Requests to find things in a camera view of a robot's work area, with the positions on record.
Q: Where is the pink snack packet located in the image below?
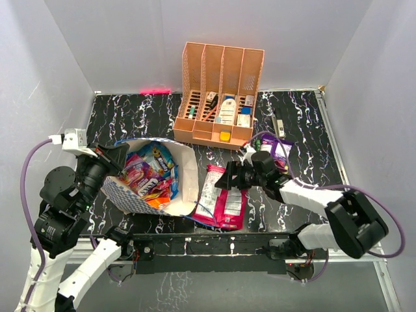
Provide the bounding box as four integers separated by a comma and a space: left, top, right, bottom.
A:
192, 164, 247, 230

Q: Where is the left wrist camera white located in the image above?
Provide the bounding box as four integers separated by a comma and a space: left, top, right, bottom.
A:
62, 128, 96, 157

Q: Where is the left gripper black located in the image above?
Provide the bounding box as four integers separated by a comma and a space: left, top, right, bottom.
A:
77, 141, 130, 211

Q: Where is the purple snack packet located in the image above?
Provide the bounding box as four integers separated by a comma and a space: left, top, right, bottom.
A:
260, 134, 293, 172

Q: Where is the peach desk organizer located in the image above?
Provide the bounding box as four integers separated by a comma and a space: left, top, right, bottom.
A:
174, 42, 265, 150

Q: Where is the orange snack packet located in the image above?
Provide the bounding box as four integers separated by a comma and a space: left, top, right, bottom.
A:
146, 196, 171, 209

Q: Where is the black grey stapler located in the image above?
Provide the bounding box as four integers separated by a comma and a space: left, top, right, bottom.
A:
272, 108, 286, 138

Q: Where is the green white glue stick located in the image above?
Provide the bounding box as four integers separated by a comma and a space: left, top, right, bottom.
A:
188, 105, 196, 119

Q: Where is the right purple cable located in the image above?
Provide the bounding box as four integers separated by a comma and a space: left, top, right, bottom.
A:
240, 130, 406, 283

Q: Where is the purple cable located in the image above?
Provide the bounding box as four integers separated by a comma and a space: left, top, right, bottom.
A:
240, 130, 406, 283
19, 136, 62, 312

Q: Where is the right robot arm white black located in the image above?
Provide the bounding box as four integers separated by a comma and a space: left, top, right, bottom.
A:
215, 151, 389, 259

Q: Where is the colourful candy packet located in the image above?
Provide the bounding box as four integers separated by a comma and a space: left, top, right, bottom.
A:
137, 141, 176, 179

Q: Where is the white label bottle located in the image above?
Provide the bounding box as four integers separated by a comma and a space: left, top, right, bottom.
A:
215, 98, 237, 125

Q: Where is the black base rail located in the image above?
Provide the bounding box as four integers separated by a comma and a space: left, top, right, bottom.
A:
123, 231, 329, 276

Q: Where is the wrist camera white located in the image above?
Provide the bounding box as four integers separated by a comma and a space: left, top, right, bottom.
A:
62, 128, 96, 157
240, 144, 257, 164

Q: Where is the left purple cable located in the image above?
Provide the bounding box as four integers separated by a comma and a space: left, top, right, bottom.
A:
19, 136, 62, 312

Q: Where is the white small box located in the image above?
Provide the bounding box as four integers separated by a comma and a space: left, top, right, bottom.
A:
236, 114, 251, 128

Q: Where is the red pen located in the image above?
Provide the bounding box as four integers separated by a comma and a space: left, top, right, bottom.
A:
202, 107, 217, 122

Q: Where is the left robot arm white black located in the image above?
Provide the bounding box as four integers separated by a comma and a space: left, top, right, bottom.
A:
16, 143, 135, 311

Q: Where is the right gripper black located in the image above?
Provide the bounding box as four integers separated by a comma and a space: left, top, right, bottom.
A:
215, 161, 266, 191

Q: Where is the pink marker strip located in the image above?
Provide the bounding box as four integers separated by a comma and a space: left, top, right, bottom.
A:
140, 88, 172, 95

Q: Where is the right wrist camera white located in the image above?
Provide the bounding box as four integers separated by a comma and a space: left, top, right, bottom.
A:
240, 144, 257, 164

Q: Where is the green snack packet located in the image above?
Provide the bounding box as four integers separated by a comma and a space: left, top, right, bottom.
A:
255, 139, 262, 151

